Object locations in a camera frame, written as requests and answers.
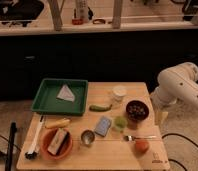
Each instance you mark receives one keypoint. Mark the orange tomato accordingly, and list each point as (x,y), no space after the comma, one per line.
(141,145)

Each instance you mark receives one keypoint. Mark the white bottle on shelf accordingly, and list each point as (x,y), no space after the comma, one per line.
(82,10)

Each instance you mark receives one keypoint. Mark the orange bowl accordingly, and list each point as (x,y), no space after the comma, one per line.
(62,152)

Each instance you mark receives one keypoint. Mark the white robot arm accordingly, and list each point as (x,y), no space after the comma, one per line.
(177,82)

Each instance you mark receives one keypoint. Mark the dark bowl with food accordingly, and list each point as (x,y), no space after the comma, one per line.
(137,110)

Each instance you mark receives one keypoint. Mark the small metal cup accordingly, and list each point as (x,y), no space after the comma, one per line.
(87,137)

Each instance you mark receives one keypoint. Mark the black pole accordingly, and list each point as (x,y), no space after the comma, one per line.
(8,163)

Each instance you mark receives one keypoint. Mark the metal fork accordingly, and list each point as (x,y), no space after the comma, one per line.
(133,138)

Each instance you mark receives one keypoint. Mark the grey folded cloth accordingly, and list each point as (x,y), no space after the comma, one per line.
(65,93)

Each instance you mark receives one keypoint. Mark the green plastic tray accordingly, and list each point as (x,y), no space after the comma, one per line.
(48,99)

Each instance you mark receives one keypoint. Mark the wooden block in bowl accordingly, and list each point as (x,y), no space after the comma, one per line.
(57,141)

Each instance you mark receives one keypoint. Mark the white paper cup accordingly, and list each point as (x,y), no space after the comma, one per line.
(119,92)

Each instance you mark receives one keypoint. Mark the green plastic cup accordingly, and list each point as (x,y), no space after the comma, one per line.
(120,123)

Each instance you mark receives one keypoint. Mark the black bag on shelf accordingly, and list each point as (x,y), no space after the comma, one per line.
(22,12)

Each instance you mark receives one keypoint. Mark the blue sponge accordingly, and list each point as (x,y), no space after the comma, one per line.
(102,126)

